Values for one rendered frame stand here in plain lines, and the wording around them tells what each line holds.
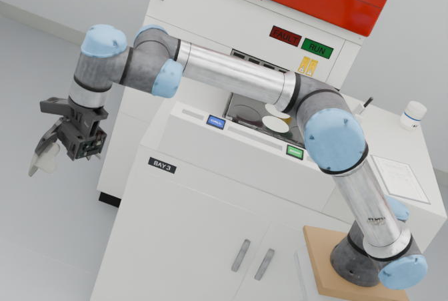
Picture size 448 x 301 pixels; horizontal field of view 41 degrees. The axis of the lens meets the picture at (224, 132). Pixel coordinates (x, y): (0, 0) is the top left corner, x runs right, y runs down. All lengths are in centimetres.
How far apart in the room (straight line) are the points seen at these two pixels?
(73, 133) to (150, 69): 21
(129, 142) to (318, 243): 117
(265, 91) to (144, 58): 30
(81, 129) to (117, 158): 149
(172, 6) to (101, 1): 177
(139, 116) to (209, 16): 55
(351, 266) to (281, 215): 36
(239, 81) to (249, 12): 102
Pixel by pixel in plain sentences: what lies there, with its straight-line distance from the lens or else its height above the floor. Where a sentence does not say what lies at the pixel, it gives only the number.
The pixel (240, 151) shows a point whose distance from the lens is 180.
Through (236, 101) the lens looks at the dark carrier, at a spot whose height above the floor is 90.
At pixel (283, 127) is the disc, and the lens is 208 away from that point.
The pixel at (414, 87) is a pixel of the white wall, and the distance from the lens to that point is 403.
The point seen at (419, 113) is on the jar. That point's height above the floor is 104.
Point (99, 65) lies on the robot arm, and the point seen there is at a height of 133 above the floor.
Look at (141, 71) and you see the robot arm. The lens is 112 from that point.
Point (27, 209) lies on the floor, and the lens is 277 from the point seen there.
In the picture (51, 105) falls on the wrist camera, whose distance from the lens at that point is 126.
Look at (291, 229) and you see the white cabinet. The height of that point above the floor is 72.
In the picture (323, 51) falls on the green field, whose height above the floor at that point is 110.
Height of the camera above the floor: 185
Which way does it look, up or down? 30 degrees down
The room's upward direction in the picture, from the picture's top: 22 degrees clockwise
